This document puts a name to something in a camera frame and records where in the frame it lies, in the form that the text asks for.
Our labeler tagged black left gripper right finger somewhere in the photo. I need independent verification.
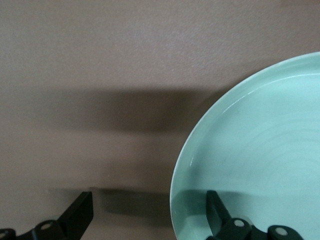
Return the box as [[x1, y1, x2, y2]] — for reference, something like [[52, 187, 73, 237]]
[[206, 189, 305, 240]]

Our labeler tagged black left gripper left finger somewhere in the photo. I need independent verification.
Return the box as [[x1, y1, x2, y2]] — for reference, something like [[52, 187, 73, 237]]
[[0, 191, 94, 240]]

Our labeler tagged pale green round plate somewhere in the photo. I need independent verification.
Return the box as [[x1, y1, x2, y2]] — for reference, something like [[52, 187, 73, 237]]
[[169, 51, 320, 240]]

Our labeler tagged brown table cover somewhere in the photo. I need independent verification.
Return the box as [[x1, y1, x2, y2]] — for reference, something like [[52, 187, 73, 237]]
[[0, 0, 320, 240]]

